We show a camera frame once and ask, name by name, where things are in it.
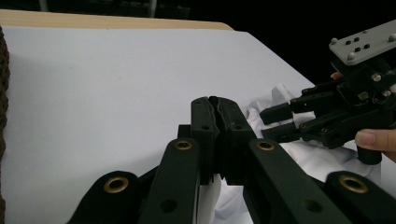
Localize white shorts with black waistband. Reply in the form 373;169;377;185
199;82;382;224

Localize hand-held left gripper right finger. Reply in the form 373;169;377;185
214;96;353;224

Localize brown woven basket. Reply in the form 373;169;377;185
0;26;11;224

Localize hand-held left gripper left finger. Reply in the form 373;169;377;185
138;96;220;224

